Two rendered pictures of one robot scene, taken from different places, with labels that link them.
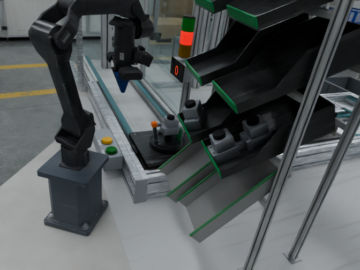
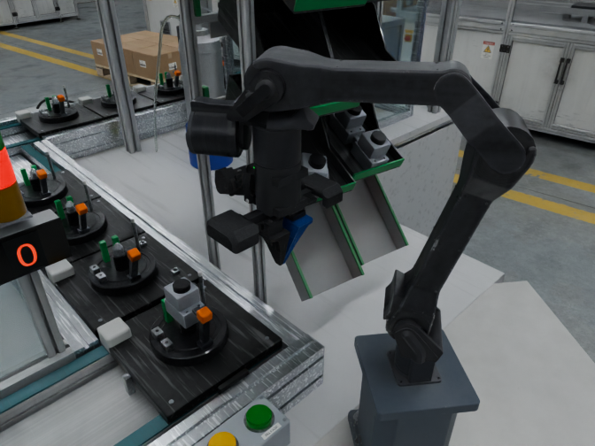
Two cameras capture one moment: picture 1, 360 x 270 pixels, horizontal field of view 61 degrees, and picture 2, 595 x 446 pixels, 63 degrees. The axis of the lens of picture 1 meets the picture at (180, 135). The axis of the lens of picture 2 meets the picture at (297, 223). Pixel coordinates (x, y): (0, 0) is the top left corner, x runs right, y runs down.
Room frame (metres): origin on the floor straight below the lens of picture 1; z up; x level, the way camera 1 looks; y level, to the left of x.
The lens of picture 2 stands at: (1.00, 0.72, 1.62)
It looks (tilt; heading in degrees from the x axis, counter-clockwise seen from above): 32 degrees down; 255
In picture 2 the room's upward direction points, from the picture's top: straight up
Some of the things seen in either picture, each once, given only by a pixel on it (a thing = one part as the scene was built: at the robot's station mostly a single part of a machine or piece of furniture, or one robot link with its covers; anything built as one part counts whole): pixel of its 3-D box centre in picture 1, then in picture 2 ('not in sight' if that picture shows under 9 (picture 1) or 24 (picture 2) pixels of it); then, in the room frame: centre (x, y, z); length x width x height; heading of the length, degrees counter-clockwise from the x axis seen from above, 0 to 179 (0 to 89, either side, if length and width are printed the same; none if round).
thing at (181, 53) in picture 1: (185, 50); (2, 199); (1.24, 0.03, 1.28); 0.05 x 0.05 x 0.05
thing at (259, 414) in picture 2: (111, 151); (258, 418); (0.92, 0.24, 0.96); 0.04 x 0.04 x 0.02
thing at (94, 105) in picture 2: not in sight; (116, 92); (1.18, -1.38, 1.01); 0.24 x 0.24 x 0.13; 28
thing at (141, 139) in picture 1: (167, 146); (190, 340); (1.01, 0.04, 0.96); 0.24 x 0.24 x 0.02; 28
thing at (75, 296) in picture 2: not in sight; (119, 258); (1.13, -0.18, 1.01); 0.24 x 0.24 x 0.13; 28
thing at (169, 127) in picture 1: (172, 124); (181, 296); (1.02, 0.03, 1.06); 0.08 x 0.04 x 0.07; 119
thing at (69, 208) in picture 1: (76, 189); (405, 410); (0.70, 0.29, 0.96); 0.15 x 0.15 x 0.20; 81
